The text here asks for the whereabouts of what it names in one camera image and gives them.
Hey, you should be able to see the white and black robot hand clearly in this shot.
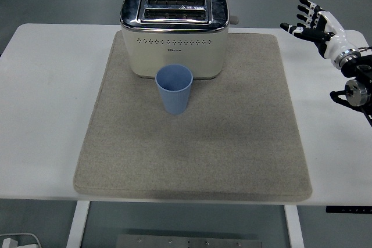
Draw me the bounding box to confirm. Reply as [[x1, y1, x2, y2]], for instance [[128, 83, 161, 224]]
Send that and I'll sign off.
[[280, 0, 356, 62]]

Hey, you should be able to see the blue ribbed plastic cup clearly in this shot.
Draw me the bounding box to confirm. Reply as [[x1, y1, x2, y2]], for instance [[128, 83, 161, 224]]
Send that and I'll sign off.
[[155, 64, 194, 116]]

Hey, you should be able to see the cream and chrome toaster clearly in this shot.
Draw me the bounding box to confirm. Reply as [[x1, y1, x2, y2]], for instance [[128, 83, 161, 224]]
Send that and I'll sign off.
[[119, 0, 241, 81]]

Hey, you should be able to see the black table control panel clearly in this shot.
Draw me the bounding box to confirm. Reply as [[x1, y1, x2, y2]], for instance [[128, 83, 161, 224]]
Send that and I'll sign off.
[[325, 206, 372, 214]]

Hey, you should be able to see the grey felt table mat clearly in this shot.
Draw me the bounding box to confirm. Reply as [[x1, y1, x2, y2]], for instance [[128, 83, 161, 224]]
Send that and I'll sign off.
[[72, 31, 314, 202]]

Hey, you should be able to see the white table leg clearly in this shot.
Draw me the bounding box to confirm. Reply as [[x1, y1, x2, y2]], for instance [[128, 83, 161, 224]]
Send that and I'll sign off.
[[284, 204, 305, 248], [66, 201, 91, 248]]

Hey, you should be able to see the white power adapter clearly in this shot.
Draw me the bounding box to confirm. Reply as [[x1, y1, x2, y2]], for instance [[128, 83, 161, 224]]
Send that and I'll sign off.
[[0, 238, 19, 248]]

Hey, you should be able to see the white cable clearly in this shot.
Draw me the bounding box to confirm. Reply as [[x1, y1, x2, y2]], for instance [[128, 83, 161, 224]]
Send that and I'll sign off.
[[0, 232, 42, 248]]

